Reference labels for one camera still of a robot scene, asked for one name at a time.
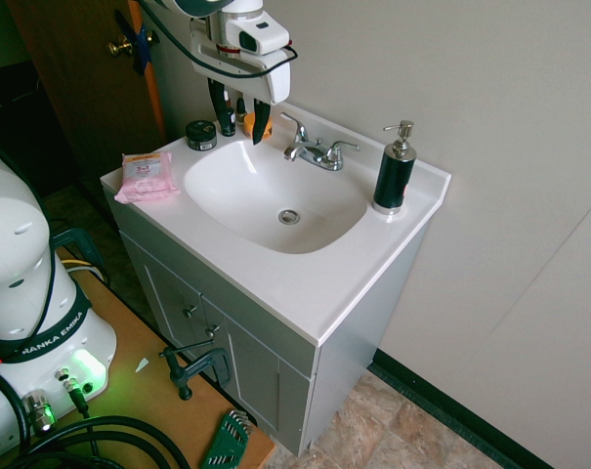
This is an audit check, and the chrome two-handle faucet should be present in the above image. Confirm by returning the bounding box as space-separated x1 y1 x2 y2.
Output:
279 111 361 173

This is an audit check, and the green hex key set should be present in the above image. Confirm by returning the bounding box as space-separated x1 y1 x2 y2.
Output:
198 409 253 469

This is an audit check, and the black C-clamp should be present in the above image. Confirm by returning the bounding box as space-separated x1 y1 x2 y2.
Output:
158 339 234 402

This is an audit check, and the pink wet wipes pack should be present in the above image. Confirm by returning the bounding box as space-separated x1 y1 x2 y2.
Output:
114 150 182 206

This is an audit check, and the blue tape strip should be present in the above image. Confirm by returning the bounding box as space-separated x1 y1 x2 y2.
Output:
113 8 153 75

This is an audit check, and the orange round jar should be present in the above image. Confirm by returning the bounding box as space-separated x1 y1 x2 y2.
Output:
242 112 274 140

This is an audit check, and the brown wooden door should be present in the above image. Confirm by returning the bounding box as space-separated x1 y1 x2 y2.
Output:
4 0 167 182

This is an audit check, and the thick black cable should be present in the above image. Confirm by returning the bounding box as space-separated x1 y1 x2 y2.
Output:
0 363 193 469

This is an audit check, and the grey vanity cabinet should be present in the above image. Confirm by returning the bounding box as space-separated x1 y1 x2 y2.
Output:
106 189 429 458

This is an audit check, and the thin black connector cable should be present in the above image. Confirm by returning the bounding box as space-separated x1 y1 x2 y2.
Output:
54 367 101 458

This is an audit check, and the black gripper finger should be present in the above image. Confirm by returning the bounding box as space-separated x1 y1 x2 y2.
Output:
251 99 274 147
207 77 232 130

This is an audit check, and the black baseboard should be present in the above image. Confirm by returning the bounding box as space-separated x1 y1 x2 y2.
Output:
366 348 556 469

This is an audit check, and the black and chrome soap dispenser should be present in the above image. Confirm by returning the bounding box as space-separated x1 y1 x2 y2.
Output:
371 119 418 217

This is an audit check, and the black round jar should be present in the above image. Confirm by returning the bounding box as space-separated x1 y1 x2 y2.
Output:
185 120 219 151

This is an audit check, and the silver plug connector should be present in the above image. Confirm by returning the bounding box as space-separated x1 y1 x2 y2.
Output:
21 388 58 437

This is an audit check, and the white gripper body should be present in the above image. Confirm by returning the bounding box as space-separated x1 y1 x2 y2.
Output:
189 27 295 106

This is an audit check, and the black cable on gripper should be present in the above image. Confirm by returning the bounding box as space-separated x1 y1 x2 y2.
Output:
137 0 300 80

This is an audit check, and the dark green clamp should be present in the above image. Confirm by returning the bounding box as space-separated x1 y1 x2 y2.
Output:
49 226 106 282

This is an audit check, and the brass door knob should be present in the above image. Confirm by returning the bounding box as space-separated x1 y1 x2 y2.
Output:
106 29 160 61

